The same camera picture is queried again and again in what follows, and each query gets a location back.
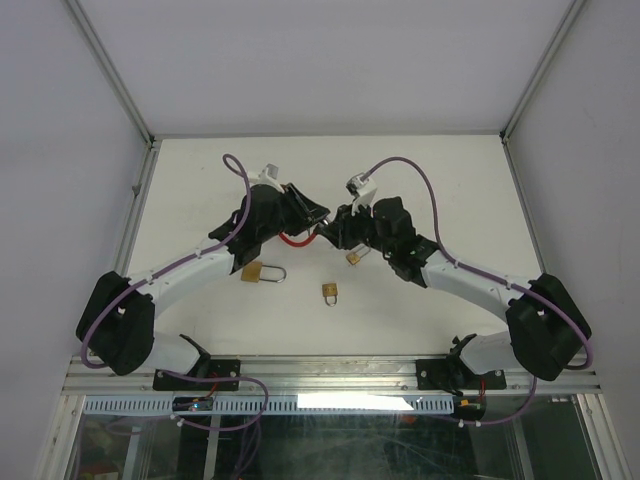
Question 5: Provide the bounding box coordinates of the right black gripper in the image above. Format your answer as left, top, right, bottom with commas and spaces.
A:
320, 197, 395, 257

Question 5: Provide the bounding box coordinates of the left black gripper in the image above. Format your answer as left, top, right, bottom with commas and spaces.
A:
258, 184, 329, 243

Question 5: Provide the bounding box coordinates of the red cable lock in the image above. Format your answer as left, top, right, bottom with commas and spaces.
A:
278, 219, 329, 248

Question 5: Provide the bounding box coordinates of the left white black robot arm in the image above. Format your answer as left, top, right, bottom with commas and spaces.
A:
76, 184, 330, 389

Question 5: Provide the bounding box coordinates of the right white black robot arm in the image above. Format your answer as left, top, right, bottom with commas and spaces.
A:
315, 197, 592, 387

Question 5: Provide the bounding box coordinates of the small brass padlock long shackle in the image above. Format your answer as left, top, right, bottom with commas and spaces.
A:
345, 245, 371, 266

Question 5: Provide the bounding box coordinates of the large brass padlock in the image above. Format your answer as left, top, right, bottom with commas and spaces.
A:
241, 261, 287, 284

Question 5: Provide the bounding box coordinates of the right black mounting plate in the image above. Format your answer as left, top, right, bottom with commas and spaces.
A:
415, 357, 507, 393

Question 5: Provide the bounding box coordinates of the black mounting plate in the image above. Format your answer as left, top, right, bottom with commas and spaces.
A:
152, 357, 241, 393
415, 357, 507, 393

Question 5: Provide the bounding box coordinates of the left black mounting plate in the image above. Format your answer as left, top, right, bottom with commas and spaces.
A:
152, 357, 241, 393

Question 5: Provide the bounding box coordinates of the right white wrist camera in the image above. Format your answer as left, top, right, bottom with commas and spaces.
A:
346, 172, 377, 216

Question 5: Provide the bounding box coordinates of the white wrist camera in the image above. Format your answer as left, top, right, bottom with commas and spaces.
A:
247, 164, 284, 193
346, 172, 377, 216

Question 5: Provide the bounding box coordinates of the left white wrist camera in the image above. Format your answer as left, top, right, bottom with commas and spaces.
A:
247, 164, 284, 193

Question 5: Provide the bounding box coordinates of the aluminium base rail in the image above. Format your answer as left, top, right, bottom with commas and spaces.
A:
62, 355, 602, 396

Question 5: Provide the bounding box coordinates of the white slotted cable duct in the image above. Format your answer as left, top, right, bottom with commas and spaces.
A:
84, 393, 454, 416

